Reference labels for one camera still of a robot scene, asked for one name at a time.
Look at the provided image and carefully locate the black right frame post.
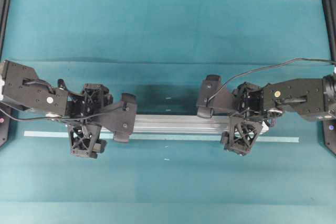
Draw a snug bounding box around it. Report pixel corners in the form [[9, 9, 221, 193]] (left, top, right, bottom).
[[322, 0, 335, 61]]

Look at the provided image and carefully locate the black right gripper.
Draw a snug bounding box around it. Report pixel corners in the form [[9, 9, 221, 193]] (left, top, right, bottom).
[[221, 82, 270, 156]]

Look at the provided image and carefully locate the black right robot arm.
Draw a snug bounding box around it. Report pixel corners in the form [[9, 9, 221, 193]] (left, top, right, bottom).
[[221, 75, 335, 156]]

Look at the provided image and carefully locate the light blue tape strip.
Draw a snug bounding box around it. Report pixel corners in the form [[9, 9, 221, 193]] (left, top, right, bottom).
[[24, 131, 299, 143]]

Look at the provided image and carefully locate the teal table cloth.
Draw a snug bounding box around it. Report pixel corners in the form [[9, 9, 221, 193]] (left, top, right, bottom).
[[1, 0, 335, 223]]

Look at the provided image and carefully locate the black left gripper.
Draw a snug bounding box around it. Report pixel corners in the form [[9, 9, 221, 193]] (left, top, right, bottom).
[[62, 83, 113, 158]]

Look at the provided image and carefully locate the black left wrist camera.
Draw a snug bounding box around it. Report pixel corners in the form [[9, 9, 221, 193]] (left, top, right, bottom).
[[96, 93, 137, 143]]

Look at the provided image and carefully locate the black left frame post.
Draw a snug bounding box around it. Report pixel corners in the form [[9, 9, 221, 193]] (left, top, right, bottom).
[[0, 0, 11, 58]]

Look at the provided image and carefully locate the black frame post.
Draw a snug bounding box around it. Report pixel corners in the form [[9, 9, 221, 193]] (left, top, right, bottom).
[[322, 0, 335, 61], [0, 0, 11, 58]]

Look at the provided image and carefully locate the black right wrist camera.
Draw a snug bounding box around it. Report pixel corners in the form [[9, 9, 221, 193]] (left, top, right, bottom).
[[196, 74, 237, 119]]

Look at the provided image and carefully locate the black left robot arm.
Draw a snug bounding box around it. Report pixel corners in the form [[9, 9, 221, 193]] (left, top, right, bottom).
[[1, 60, 113, 158]]

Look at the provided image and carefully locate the black right camera cable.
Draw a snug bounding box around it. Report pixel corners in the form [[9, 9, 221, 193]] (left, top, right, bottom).
[[208, 58, 336, 104]]

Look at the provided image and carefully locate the silver aluminium extrusion rail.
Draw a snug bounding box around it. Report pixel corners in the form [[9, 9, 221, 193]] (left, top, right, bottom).
[[101, 113, 270, 137]]

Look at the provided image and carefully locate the black camera cable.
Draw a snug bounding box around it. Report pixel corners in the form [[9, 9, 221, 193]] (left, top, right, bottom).
[[10, 106, 125, 123], [208, 58, 336, 104]]

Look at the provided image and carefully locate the black left camera cable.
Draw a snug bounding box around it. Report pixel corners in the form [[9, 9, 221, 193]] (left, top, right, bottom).
[[10, 106, 125, 123]]

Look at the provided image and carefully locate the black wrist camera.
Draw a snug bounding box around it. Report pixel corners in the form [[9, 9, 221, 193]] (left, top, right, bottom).
[[196, 74, 237, 119], [96, 93, 137, 143]]

